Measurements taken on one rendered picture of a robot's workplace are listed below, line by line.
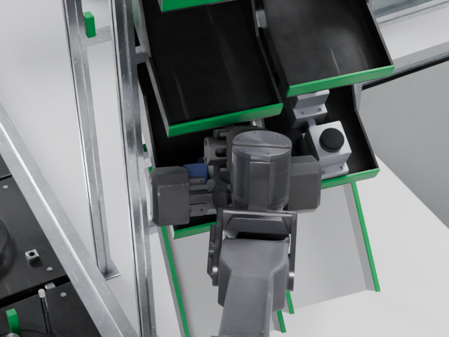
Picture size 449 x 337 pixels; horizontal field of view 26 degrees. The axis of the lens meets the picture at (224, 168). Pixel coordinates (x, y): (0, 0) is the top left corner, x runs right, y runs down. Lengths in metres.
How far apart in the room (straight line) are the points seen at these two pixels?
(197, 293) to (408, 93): 0.97
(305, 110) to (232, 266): 0.42
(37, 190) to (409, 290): 0.62
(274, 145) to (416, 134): 1.34
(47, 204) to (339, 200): 0.48
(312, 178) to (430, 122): 1.21
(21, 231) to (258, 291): 0.74
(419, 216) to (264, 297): 0.91
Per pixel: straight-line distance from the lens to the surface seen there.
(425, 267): 1.62
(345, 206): 1.38
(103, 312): 1.41
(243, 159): 0.91
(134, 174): 1.22
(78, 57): 1.30
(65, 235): 1.52
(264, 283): 0.84
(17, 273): 1.46
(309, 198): 1.07
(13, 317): 1.32
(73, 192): 1.73
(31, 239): 1.50
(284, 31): 1.16
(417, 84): 2.15
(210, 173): 1.10
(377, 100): 2.09
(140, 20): 1.09
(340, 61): 1.16
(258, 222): 0.92
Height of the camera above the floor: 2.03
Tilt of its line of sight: 42 degrees down
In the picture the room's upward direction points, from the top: straight up
